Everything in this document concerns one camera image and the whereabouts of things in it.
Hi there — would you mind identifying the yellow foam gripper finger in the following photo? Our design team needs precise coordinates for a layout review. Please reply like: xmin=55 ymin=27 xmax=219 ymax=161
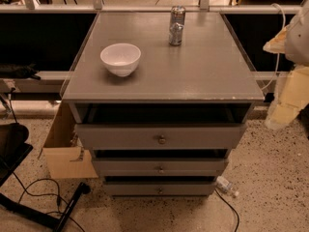
xmin=265 ymin=65 xmax=309 ymax=130
xmin=263 ymin=26 xmax=288 ymax=54

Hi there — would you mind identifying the grey top drawer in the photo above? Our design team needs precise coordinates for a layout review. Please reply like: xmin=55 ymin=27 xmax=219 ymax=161
xmin=75 ymin=124 xmax=246 ymax=150

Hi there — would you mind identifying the grey drawer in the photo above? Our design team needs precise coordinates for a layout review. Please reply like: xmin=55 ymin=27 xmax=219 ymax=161
xmin=93 ymin=158 xmax=228 ymax=177
xmin=75 ymin=124 xmax=246 ymax=150
xmin=103 ymin=182 xmax=215 ymax=196

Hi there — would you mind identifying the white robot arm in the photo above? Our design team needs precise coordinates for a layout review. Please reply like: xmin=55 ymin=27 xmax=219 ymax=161
xmin=263 ymin=8 xmax=309 ymax=130

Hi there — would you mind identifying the grey drawer cabinet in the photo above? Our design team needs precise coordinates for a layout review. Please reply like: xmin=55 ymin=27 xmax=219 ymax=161
xmin=63 ymin=13 xmax=264 ymax=185

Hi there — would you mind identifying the grey middle drawer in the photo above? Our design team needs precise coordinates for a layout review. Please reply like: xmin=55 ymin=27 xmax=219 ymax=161
xmin=93 ymin=158 xmax=228 ymax=177

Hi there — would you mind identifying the grey bottom drawer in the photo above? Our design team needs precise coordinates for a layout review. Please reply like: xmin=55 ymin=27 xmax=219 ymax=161
xmin=103 ymin=182 xmax=215 ymax=196

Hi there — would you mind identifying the silver drink can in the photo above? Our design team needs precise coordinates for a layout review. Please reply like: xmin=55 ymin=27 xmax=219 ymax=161
xmin=169 ymin=6 xmax=185 ymax=46

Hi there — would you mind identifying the white bowl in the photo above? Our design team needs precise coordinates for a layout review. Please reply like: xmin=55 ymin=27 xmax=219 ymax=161
xmin=100 ymin=43 xmax=141 ymax=77

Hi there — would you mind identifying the cardboard box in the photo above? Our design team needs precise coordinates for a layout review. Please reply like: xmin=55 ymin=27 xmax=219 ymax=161
xmin=42 ymin=102 xmax=98 ymax=179

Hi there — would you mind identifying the black cloth on ledge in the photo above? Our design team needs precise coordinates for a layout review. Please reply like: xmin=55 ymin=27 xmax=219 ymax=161
xmin=0 ymin=63 xmax=41 ymax=80

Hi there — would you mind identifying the black stand base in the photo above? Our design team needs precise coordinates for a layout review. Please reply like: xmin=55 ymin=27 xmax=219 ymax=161
xmin=0 ymin=123 xmax=92 ymax=232

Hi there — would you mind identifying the white hanging cable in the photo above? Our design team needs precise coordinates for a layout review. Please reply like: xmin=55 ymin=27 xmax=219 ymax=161
xmin=261 ymin=3 xmax=288 ymax=92

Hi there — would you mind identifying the black floor cable right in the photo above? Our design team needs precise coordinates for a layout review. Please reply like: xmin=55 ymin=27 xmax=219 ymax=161
xmin=214 ymin=188 xmax=241 ymax=232

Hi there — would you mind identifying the black floor cable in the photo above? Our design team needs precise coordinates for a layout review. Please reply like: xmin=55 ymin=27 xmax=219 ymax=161
xmin=0 ymin=158 xmax=87 ymax=232
xmin=214 ymin=188 xmax=241 ymax=232

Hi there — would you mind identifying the metal railing frame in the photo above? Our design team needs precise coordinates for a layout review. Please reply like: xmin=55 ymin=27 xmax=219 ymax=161
xmin=0 ymin=0 xmax=309 ymax=15

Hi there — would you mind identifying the black floor cable left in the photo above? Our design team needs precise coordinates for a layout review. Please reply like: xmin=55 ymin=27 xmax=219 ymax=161
xmin=0 ymin=158 xmax=87 ymax=232

